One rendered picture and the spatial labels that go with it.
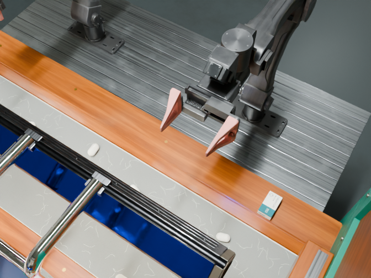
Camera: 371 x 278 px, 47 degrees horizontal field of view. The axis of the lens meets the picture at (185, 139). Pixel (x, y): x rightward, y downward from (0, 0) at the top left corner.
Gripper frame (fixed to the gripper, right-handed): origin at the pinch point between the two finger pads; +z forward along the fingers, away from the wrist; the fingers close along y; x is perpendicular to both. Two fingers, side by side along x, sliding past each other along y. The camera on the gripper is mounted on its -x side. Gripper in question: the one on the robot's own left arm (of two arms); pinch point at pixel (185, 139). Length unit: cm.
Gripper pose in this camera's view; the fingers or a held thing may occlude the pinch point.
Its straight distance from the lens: 77.0
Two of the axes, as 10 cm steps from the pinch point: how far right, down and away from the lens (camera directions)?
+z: -5.3, 7.3, -4.2
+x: 0.1, 5.0, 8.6
